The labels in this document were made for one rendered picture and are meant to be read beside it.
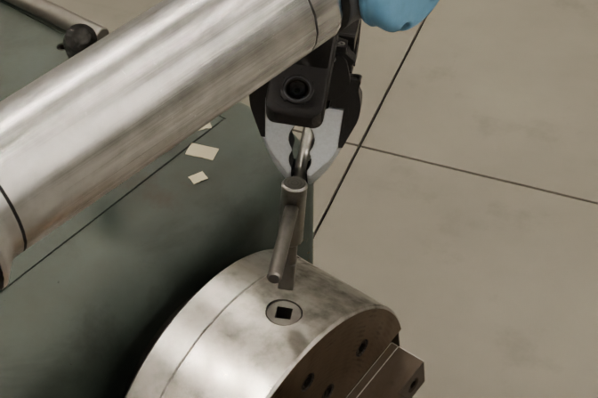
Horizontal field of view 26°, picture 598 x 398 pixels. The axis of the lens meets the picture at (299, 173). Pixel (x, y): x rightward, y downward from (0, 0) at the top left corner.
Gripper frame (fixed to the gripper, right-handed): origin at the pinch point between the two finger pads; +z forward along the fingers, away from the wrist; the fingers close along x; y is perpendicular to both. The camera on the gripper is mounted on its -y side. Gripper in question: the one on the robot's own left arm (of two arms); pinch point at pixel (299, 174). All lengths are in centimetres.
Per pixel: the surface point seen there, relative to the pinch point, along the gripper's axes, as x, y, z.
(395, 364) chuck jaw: -10.8, 2.8, 24.2
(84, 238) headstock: 20.0, 1.0, 12.1
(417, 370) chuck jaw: -13.0, 2.6, 24.3
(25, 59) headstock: 34.2, 26.8, 10.5
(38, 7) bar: 34.8, 33.9, 8.1
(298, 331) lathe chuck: -1.7, -5.6, 13.3
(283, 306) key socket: 0.2, -2.6, 13.4
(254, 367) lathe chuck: 1.6, -9.6, 14.6
